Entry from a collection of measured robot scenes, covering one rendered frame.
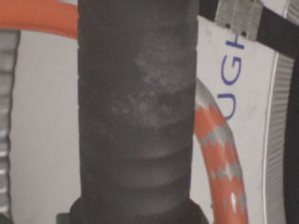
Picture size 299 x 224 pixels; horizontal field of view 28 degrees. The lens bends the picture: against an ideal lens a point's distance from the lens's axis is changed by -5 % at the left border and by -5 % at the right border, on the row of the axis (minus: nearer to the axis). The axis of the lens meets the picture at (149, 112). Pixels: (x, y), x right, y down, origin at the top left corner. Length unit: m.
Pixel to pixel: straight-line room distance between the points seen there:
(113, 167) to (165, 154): 0.01
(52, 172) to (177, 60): 0.23
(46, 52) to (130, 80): 0.20
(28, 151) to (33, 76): 0.04
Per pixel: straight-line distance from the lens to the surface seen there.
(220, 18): 0.46
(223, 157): 0.22
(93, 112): 0.17
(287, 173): 1.07
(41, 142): 0.37
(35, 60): 0.35
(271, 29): 0.52
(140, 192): 0.17
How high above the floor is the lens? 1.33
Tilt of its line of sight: 29 degrees down
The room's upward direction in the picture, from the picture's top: 135 degrees counter-clockwise
